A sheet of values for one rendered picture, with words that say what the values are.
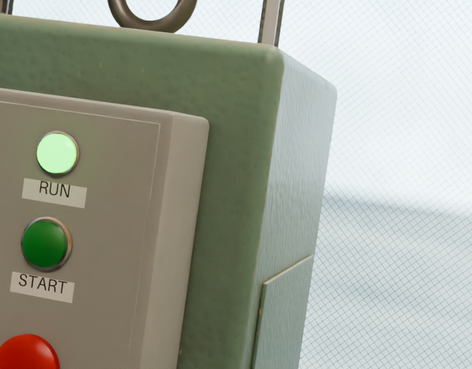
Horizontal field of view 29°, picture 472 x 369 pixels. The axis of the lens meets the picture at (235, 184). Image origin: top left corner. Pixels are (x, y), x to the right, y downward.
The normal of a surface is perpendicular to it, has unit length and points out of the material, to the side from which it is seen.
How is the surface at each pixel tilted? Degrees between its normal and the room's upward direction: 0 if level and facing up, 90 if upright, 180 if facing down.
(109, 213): 90
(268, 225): 90
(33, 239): 89
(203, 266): 90
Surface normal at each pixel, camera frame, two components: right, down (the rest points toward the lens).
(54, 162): -0.22, 0.08
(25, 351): -0.20, -0.14
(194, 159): 0.96, 0.15
